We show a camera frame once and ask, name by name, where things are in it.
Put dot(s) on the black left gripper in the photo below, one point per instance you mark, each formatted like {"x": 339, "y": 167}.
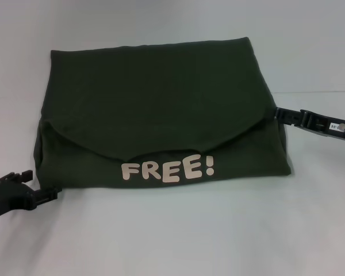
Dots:
{"x": 8, "y": 198}

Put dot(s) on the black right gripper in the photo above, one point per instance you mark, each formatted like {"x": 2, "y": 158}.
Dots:
{"x": 330, "y": 126}

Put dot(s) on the dark green shirt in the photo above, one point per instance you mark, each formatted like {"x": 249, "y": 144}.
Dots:
{"x": 161, "y": 100}

